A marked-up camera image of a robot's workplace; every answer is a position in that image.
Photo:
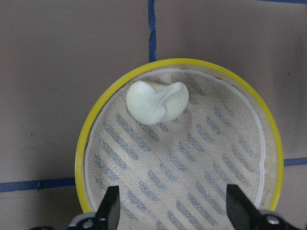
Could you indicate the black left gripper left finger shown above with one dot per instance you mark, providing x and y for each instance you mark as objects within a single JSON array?
[{"x": 108, "y": 211}]

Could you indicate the white bun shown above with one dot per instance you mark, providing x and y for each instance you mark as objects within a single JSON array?
[{"x": 151, "y": 103}]

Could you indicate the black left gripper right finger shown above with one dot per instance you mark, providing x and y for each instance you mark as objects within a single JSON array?
[{"x": 241, "y": 212}]

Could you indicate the bottom yellow bamboo steamer layer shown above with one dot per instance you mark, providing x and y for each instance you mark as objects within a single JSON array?
[{"x": 173, "y": 175}]

